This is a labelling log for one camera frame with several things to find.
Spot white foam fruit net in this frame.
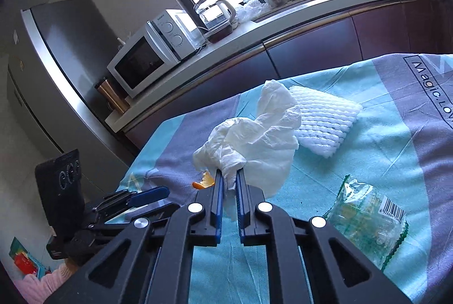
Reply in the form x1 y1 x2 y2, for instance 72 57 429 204
289 85 362 158

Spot white microwave oven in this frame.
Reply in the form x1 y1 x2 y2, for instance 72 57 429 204
108 9 206 98

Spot white tissue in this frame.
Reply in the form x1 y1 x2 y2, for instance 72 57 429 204
193 80 302 197

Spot glass electric kettle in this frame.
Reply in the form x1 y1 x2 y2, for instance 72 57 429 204
193 0 236 33

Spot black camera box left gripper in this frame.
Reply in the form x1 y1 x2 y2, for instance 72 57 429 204
35 149 84 243

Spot silver refrigerator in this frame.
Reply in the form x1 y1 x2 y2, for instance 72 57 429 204
6 0 139 167

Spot copper travel mug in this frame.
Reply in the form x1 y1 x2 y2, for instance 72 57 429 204
95 77 130 114

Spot red green bags on floor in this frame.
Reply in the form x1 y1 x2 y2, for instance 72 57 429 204
9 237 51 279

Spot dark red kitchen cabinets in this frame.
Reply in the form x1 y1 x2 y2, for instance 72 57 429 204
125 0 452 149

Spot clear green snack wrapper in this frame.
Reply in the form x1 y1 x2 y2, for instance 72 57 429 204
324 174 409 271

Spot pink sleeve left forearm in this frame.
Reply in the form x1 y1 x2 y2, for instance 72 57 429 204
14 262 73 303

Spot orange peel piece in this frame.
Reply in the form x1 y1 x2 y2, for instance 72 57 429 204
192 171 215 190

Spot person's left hand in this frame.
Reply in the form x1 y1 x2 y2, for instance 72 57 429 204
65 258 79 274

